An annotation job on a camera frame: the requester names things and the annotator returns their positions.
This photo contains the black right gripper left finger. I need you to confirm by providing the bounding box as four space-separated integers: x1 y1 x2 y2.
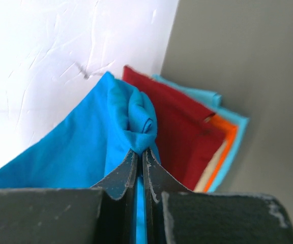
0 151 138 243

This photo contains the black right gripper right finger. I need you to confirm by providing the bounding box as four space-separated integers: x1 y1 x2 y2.
142 149 293 243

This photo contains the beige folded t shirt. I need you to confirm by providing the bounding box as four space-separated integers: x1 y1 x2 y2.
193 140 227 193

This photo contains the red folded t shirt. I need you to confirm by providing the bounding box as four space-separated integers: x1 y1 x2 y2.
123 66 225 190

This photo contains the orange folded t shirt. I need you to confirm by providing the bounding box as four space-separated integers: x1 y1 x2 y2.
203 114 238 192

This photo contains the light blue folded t shirt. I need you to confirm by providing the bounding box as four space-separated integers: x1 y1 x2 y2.
152 74 249 192

